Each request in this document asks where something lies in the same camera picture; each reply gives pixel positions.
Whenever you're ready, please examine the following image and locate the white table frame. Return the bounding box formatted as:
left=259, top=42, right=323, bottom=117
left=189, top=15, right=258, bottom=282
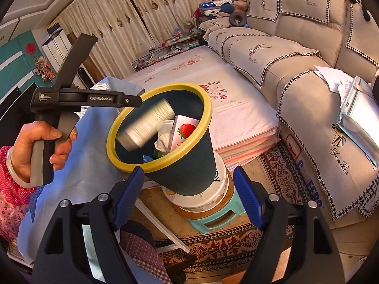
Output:
left=135, top=197, right=192, bottom=254

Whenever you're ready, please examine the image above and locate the white box red blue print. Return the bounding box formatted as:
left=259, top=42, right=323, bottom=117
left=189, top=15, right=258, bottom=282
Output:
left=284, top=133, right=324, bottom=211

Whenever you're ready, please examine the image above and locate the glass coffee table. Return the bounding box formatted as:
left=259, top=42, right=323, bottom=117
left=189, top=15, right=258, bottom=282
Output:
left=131, top=25, right=208, bottom=72

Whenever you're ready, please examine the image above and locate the beige sofa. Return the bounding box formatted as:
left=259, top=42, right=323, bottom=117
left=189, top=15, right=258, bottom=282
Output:
left=197, top=0, right=379, bottom=244

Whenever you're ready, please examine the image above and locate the person's left hand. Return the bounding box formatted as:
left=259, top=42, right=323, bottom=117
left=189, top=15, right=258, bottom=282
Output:
left=11, top=121, right=79, bottom=184

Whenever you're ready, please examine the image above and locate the cream and green carton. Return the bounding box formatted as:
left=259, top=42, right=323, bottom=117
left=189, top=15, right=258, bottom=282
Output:
left=117, top=99, right=176, bottom=152

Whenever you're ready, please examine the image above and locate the white towel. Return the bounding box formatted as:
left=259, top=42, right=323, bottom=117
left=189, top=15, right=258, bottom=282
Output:
left=154, top=129, right=174, bottom=155

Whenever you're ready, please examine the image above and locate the pale bangle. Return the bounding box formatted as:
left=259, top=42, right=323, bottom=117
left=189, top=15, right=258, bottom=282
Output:
left=5, top=147, right=34, bottom=189

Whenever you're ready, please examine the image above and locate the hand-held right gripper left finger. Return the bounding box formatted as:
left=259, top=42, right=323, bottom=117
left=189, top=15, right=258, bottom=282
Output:
left=31, top=166, right=145, bottom=284

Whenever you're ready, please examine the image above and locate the pile of white papers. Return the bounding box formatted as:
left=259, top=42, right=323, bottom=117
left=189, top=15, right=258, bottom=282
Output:
left=313, top=66, right=379, bottom=168

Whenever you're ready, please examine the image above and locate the white plastic bucket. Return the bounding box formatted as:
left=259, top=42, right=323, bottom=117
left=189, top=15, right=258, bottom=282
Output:
left=161, top=150, right=230, bottom=213

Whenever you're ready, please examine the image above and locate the floral mattress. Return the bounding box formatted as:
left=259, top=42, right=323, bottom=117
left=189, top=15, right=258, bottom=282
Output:
left=121, top=46, right=282, bottom=170

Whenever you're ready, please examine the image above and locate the stack of flat boxes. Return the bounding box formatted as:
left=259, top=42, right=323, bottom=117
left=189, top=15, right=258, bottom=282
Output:
left=47, top=21, right=64, bottom=37

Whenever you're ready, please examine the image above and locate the teal plastic stool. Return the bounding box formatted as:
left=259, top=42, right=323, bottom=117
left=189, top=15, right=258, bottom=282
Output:
left=186, top=189, right=248, bottom=233

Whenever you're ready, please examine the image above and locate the person's left forearm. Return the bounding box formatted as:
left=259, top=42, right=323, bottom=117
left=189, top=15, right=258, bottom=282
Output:
left=0, top=145, right=38, bottom=241

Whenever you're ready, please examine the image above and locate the black and yellow plush toy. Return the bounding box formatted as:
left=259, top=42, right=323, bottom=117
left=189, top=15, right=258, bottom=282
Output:
left=343, top=0, right=371, bottom=22

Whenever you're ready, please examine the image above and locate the red patterned rug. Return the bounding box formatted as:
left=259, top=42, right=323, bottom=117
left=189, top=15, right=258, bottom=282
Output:
left=130, top=142, right=328, bottom=284

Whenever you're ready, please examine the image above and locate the blue star blanket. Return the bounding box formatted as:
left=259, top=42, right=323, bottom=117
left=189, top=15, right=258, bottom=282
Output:
left=16, top=75, right=146, bottom=241

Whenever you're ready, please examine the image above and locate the beige curtain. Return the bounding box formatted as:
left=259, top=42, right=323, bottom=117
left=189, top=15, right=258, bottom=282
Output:
left=121, top=0, right=222, bottom=47
left=58, top=0, right=158, bottom=80

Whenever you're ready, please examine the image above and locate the white wardrobe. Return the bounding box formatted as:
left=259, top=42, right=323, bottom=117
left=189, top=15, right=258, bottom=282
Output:
left=41, top=29, right=78, bottom=76

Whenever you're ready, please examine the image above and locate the dark bin with yellow rim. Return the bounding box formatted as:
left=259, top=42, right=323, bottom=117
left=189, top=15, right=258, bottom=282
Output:
left=106, top=82, right=219, bottom=197

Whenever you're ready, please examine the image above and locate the person's leg in plaid pants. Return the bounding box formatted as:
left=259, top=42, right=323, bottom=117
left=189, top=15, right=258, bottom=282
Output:
left=118, top=220, right=176, bottom=284

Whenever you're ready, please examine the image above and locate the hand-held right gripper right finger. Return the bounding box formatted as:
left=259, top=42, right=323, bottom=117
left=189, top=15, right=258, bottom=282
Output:
left=233, top=166, right=346, bottom=284

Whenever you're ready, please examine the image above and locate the grey neck pillow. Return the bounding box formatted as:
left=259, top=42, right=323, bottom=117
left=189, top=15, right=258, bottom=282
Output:
left=229, top=12, right=248, bottom=27

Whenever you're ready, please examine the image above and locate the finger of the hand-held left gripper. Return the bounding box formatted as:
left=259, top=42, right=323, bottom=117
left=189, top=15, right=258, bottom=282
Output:
left=84, top=90, right=142, bottom=108

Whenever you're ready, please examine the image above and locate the round wooden board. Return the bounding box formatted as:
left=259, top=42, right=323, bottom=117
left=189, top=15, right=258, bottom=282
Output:
left=171, top=183, right=231, bottom=221

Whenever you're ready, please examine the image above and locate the pink strawberry milk carton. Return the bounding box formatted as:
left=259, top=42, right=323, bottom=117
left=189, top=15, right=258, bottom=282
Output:
left=169, top=115, right=201, bottom=155

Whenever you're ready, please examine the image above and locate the artificial flower wall decoration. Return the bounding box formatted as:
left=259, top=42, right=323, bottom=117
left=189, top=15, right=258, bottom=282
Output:
left=33, top=56, right=57, bottom=82

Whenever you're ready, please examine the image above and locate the blue star print cushion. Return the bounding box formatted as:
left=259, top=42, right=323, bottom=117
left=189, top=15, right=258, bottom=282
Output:
left=199, top=1, right=226, bottom=17

